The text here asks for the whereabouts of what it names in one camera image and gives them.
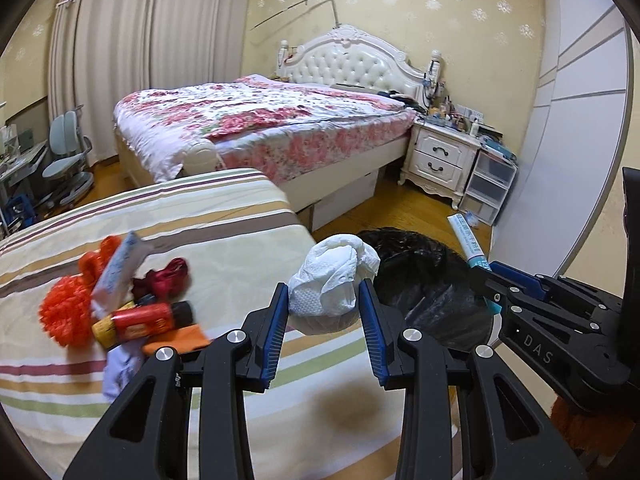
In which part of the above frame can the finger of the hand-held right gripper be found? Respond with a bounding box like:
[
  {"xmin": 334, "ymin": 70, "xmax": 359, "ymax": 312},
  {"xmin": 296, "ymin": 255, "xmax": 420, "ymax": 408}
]
[
  {"xmin": 490, "ymin": 260, "xmax": 623, "ymax": 326},
  {"xmin": 472, "ymin": 269, "xmax": 632, "ymax": 402}
]

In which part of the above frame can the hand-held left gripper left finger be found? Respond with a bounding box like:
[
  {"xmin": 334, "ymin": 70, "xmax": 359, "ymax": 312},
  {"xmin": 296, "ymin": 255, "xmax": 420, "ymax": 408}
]
[{"xmin": 65, "ymin": 282, "xmax": 291, "ymax": 480}]

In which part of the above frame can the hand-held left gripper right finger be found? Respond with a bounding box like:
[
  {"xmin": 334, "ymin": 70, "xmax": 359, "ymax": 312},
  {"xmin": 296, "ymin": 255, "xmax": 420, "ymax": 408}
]
[{"xmin": 359, "ymin": 278, "xmax": 588, "ymax": 480}]

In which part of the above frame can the white tissue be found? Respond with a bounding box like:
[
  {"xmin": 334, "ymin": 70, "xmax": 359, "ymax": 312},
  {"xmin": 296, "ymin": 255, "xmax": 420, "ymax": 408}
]
[{"xmin": 289, "ymin": 234, "xmax": 381, "ymax": 336}]

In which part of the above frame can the white stick packet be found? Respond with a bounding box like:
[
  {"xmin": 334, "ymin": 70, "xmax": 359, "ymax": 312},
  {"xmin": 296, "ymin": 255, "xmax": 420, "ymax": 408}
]
[
  {"xmin": 91, "ymin": 231, "xmax": 151, "ymax": 318},
  {"xmin": 446, "ymin": 212, "xmax": 493, "ymax": 272}
]

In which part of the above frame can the bin with black bag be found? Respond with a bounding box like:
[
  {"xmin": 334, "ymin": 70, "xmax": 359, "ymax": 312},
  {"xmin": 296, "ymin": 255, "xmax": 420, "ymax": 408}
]
[{"xmin": 357, "ymin": 229, "xmax": 501, "ymax": 361}]

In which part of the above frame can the orange wrapper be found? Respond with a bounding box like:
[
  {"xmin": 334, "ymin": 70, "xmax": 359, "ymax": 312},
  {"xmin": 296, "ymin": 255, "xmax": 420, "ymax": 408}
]
[{"xmin": 141, "ymin": 324, "xmax": 211, "ymax": 356}]

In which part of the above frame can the red bottle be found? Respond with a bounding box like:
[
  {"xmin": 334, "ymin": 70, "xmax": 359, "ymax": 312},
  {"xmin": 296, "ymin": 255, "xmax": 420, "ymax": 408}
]
[{"xmin": 111, "ymin": 301, "xmax": 195, "ymax": 343}]

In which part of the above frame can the amber bottle with yellow label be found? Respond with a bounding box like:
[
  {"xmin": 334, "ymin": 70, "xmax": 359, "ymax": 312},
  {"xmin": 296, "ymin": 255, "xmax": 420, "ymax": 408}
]
[{"xmin": 91, "ymin": 305, "xmax": 136, "ymax": 348}]

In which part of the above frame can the orange spiky ball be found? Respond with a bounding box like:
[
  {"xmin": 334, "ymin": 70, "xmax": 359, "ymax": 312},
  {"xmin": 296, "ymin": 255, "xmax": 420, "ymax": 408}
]
[{"xmin": 40, "ymin": 280, "xmax": 96, "ymax": 348}]

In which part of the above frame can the plastic drawer unit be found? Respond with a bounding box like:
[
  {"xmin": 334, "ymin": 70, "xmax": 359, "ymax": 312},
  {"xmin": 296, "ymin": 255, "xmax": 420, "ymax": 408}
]
[{"xmin": 457, "ymin": 149, "xmax": 518, "ymax": 226}]

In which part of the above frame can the striped bed sheet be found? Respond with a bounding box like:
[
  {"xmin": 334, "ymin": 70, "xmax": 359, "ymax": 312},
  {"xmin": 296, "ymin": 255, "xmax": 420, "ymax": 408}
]
[{"xmin": 0, "ymin": 167, "xmax": 458, "ymax": 461}]

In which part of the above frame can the white storage box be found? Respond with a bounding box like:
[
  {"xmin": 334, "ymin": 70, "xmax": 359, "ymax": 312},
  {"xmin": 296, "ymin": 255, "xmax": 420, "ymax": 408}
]
[{"xmin": 312, "ymin": 170, "xmax": 379, "ymax": 231}]

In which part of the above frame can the white nightstand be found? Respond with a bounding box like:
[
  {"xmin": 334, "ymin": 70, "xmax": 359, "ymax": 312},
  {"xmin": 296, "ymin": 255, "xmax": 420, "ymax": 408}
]
[{"xmin": 397, "ymin": 117, "xmax": 483, "ymax": 211}]

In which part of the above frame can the pale lavender cloth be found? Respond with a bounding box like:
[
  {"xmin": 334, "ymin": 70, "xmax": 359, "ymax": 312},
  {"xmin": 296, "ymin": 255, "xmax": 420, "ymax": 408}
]
[{"xmin": 102, "ymin": 345, "xmax": 151, "ymax": 401}]

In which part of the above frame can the white wardrobe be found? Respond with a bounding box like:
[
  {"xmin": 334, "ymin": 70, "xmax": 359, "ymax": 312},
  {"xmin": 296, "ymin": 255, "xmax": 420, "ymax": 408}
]
[{"xmin": 492, "ymin": 0, "xmax": 628, "ymax": 281}]

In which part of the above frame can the group of small bottles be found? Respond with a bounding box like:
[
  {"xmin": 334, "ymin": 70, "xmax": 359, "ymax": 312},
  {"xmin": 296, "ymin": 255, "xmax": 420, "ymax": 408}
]
[{"xmin": 417, "ymin": 95, "xmax": 501, "ymax": 136}]

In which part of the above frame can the white bed footboard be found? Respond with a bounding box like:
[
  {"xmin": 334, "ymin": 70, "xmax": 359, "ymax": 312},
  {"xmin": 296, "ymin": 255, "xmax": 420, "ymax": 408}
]
[{"xmin": 182, "ymin": 140, "xmax": 223, "ymax": 176}]

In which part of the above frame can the orange plastic bag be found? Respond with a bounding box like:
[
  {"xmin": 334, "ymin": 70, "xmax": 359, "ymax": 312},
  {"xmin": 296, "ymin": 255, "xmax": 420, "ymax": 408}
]
[{"xmin": 77, "ymin": 236, "xmax": 126, "ymax": 286}]

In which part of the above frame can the pink floral quilt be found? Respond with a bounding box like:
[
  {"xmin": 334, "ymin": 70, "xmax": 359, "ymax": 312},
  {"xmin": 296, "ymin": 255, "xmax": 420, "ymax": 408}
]
[{"xmin": 112, "ymin": 74, "xmax": 418, "ymax": 186}]

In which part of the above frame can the white tufted headboard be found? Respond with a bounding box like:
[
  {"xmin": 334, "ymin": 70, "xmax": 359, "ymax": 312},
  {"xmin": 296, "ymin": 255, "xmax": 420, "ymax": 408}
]
[{"xmin": 277, "ymin": 28, "xmax": 443, "ymax": 106}]

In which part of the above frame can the blue plastic stool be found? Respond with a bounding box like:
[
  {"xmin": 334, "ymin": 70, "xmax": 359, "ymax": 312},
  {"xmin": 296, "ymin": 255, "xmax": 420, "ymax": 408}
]
[{"xmin": 5, "ymin": 195, "xmax": 38, "ymax": 233}]

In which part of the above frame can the grey-green desk chair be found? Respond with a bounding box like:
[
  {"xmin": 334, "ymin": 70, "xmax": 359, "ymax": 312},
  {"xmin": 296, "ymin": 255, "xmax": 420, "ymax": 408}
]
[{"xmin": 41, "ymin": 105, "xmax": 96, "ymax": 206}]

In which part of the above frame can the grey study desk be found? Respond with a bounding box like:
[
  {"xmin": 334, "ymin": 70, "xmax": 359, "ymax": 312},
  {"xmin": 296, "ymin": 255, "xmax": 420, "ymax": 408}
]
[{"xmin": 0, "ymin": 140, "xmax": 48, "ymax": 201}]

